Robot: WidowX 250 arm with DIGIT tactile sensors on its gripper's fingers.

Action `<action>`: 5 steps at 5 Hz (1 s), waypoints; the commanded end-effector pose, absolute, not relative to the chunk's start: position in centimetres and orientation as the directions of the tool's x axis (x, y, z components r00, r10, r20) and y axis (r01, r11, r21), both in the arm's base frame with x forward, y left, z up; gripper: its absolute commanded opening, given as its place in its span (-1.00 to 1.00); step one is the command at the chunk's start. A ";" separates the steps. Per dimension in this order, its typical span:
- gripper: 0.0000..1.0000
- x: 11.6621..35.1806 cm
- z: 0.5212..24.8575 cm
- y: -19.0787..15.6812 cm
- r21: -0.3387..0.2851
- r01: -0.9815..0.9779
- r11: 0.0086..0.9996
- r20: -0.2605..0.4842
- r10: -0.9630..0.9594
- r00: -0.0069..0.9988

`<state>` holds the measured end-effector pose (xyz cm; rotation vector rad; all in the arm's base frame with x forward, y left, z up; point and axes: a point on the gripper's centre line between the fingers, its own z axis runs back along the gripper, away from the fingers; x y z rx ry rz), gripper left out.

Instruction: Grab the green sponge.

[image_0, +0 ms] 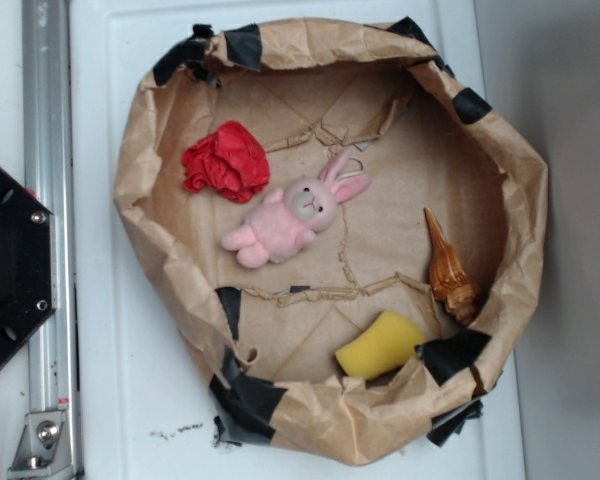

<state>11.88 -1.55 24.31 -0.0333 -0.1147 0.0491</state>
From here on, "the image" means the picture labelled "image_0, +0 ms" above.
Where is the yellow sponge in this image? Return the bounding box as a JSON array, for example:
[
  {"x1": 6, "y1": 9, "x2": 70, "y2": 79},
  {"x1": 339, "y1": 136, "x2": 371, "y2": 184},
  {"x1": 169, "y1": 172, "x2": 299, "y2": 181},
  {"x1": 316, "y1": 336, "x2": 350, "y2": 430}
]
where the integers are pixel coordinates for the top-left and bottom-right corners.
[{"x1": 335, "y1": 310, "x2": 427, "y2": 381}]

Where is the pink plush bunny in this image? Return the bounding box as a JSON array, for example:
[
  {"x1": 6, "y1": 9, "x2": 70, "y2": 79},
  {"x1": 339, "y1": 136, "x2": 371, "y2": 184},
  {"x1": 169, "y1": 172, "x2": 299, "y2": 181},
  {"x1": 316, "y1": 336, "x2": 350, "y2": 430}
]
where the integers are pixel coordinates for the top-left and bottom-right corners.
[{"x1": 221, "y1": 149, "x2": 372, "y2": 269}]

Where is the red crumpled paper ball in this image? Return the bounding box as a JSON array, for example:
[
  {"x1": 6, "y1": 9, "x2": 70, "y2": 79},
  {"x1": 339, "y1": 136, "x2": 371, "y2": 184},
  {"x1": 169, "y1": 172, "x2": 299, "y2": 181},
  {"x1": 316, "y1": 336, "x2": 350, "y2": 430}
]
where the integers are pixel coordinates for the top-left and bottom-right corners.
[{"x1": 181, "y1": 121, "x2": 270, "y2": 203}]

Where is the brown spiral seashell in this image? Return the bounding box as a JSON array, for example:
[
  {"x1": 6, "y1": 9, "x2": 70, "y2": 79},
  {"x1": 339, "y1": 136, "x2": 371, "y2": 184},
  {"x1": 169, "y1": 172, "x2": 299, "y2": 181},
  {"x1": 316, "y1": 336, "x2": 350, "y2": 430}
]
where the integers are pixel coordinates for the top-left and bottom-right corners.
[{"x1": 424, "y1": 207, "x2": 480, "y2": 327}]

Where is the brown paper bag bin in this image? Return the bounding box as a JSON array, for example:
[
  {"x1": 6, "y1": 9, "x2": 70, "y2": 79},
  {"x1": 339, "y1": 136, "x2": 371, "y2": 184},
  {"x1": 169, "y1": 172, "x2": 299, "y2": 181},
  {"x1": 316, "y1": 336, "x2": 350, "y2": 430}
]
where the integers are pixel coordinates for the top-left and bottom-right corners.
[{"x1": 114, "y1": 18, "x2": 548, "y2": 465}]

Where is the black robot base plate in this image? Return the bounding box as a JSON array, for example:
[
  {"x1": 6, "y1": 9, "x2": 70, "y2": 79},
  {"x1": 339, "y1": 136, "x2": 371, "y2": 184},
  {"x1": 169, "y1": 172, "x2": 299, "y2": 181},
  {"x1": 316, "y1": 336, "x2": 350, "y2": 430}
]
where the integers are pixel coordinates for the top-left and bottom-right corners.
[{"x1": 0, "y1": 166, "x2": 55, "y2": 370}]

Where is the aluminium extrusion rail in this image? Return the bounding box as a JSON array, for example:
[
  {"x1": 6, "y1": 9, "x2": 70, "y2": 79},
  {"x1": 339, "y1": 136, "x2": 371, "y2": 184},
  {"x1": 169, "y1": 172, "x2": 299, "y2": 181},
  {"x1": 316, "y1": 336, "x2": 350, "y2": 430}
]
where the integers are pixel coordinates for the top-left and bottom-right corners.
[{"x1": 22, "y1": 1, "x2": 84, "y2": 479}]

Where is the metal corner bracket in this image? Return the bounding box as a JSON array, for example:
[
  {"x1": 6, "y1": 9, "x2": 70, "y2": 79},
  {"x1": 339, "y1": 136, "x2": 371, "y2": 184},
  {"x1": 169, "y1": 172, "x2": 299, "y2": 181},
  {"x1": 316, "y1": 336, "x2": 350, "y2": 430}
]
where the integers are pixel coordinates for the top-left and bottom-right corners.
[{"x1": 7, "y1": 410, "x2": 72, "y2": 479}]

